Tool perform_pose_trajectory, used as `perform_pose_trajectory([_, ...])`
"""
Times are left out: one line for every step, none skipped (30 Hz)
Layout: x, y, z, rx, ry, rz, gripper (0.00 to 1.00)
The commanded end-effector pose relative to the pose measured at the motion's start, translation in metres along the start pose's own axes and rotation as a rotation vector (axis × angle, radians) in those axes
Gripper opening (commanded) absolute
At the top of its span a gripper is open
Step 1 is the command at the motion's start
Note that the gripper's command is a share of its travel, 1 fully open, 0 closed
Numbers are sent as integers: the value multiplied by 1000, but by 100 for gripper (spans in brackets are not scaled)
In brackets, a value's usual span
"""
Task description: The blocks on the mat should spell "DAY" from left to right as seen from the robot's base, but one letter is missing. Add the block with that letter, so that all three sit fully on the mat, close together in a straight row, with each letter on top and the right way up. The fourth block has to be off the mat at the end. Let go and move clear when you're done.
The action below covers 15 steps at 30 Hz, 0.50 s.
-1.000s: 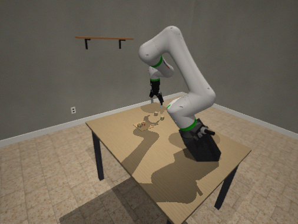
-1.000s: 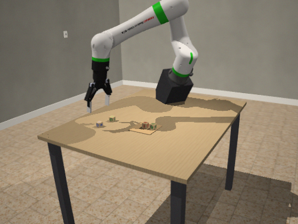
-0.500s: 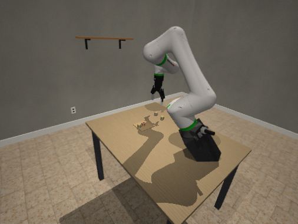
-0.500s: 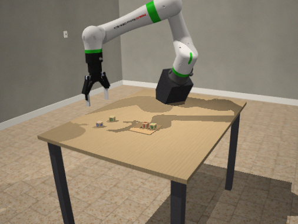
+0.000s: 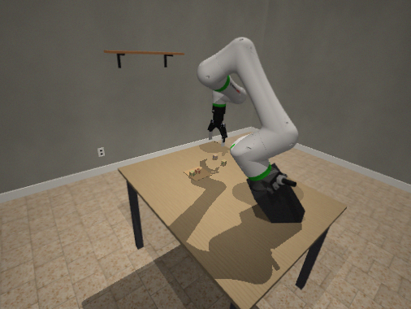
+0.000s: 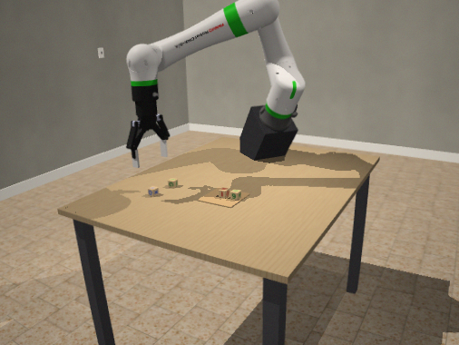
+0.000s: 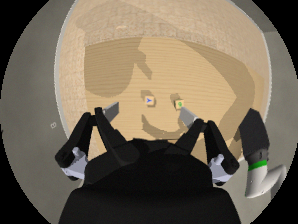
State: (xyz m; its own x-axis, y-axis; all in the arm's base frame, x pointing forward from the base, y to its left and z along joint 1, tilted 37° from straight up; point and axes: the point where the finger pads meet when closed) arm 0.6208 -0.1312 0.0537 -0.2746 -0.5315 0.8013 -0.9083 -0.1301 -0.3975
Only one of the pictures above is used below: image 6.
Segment tan flat mat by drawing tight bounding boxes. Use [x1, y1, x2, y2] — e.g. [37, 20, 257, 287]
[198, 187, 250, 208]

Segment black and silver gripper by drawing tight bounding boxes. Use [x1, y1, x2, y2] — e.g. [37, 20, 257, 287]
[126, 101, 170, 168]

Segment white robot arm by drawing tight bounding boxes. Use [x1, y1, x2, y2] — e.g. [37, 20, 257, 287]
[126, 0, 306, 131]

